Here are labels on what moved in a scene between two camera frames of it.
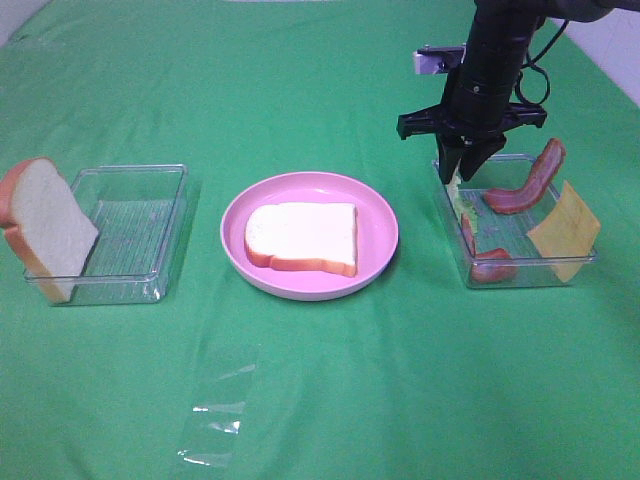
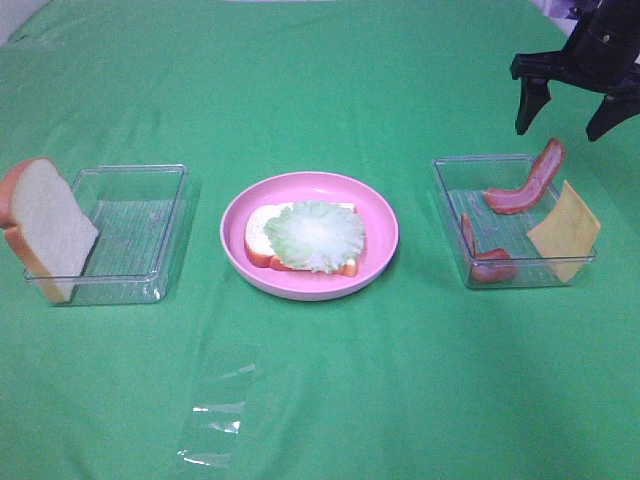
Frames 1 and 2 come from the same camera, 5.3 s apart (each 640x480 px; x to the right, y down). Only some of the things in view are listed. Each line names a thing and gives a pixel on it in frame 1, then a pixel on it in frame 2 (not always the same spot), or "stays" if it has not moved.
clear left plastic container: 140,212 stays
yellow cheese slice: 567,237 stays
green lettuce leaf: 462,206 to 316,236
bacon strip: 493,266 stays
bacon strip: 547,164 stays
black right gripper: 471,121 to 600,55
